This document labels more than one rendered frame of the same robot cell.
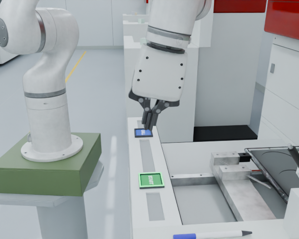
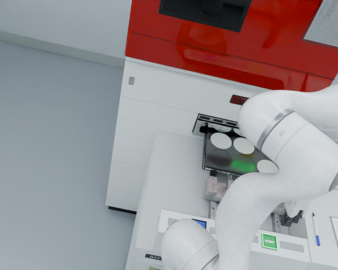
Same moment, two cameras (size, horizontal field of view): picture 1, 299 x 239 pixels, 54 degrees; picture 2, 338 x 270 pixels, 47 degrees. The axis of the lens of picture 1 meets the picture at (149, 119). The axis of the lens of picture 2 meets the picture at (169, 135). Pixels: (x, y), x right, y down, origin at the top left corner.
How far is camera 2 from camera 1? 150 cm
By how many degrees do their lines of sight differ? 74
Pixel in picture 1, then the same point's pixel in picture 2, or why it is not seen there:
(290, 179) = (243, 166)
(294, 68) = (168, 82)
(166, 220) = (303, 244)
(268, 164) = (226, 167)
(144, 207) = (294, 252)
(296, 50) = (170, 69)
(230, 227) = (308, 218)
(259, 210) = not seen: hidden behind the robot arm
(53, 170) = not seen: outside the picture
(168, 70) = not seen: hidden behind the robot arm
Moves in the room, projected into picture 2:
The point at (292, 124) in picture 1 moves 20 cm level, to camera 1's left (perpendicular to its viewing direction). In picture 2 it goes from (172, 119) to (163, 149)
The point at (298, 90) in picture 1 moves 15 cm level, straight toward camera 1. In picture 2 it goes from (176, 97) to (204, 115)
